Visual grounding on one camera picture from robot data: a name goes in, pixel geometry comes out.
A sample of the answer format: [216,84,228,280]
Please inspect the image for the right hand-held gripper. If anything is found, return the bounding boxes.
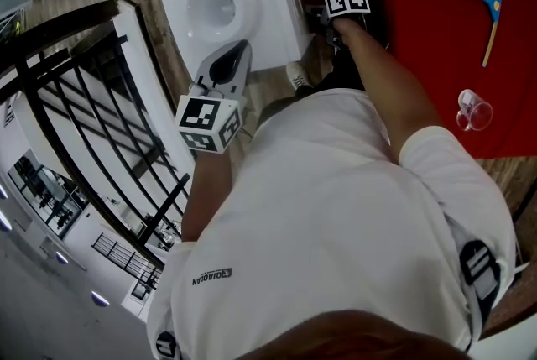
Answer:
[321,0,371,50]

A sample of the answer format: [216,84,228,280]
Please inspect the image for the person's black trousers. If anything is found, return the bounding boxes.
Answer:
[293,50,368,99]

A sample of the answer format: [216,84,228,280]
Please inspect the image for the person's right forearm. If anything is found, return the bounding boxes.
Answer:
[335,16,446,166]

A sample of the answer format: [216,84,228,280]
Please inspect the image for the dark stair railing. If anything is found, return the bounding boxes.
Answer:
[0,0,194,271]

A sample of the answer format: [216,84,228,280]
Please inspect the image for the red tablecloth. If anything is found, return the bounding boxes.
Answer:
[368,0,537,160]

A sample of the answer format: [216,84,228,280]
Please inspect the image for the person's left forearm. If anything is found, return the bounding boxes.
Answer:
[180,150,236,244]

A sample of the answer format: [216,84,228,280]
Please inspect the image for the person's white t-shirt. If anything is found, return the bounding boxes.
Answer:
[146,88,517,360]

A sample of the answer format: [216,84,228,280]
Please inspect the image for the clear glass cup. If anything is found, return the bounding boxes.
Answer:
[456,88,494,133]

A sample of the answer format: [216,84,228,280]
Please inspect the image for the black metal balcony railing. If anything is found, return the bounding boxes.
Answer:
[90,232,163,292]

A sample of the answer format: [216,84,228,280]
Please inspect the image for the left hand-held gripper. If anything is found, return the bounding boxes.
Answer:
[174,39,253,154]

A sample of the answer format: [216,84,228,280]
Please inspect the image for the black grey harness strap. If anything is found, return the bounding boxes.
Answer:
[154,331,181,360]
[459,239,503,326]

